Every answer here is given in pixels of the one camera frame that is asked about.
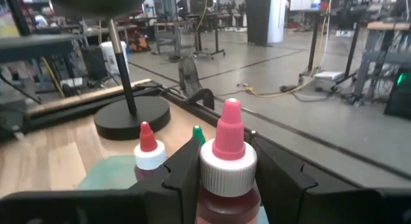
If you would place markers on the red cap food coloring bottle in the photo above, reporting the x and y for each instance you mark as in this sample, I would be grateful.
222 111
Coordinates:
149 156

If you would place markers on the black aluminium table frame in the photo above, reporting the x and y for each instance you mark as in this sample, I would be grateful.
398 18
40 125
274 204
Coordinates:
321 144

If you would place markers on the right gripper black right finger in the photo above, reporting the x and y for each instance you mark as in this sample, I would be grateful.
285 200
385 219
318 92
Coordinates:
289 198

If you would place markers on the white globe table lamp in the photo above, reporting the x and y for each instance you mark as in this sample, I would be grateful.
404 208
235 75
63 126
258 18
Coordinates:
128 121

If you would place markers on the pink cap food coloring bottle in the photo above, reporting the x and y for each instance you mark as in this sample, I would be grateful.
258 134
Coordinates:
229 172

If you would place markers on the green cap food coloring bottle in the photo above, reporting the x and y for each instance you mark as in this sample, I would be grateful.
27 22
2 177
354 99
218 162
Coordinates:
198 134

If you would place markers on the white waste bin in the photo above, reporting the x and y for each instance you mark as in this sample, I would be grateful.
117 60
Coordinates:
110 57

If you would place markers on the dark grey desk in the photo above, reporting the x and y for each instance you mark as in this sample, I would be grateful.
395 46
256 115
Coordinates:
38 49

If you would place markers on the black clamp bracket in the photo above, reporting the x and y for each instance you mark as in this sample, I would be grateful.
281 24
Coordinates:
208 99

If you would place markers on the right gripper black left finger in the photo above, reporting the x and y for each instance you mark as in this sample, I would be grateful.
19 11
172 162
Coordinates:
167 198

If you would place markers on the black rolling desk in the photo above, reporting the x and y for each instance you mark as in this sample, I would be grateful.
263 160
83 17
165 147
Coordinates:
216 38

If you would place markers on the green translucent plastic tray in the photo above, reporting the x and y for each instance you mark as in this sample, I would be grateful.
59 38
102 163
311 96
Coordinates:
109 174

